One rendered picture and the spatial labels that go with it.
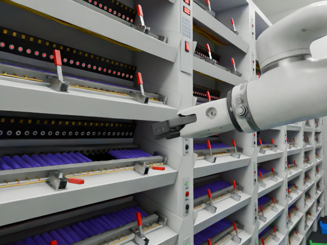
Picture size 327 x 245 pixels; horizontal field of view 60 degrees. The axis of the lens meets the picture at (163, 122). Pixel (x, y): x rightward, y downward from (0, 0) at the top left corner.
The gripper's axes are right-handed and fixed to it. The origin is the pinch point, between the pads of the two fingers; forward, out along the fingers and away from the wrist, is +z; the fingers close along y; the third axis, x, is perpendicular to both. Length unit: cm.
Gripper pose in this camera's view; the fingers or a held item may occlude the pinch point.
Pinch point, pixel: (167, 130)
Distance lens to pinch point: 57.7
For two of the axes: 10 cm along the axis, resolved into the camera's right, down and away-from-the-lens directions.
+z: -7.9, 2.4, 5.6
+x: -1.7, -9.7, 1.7
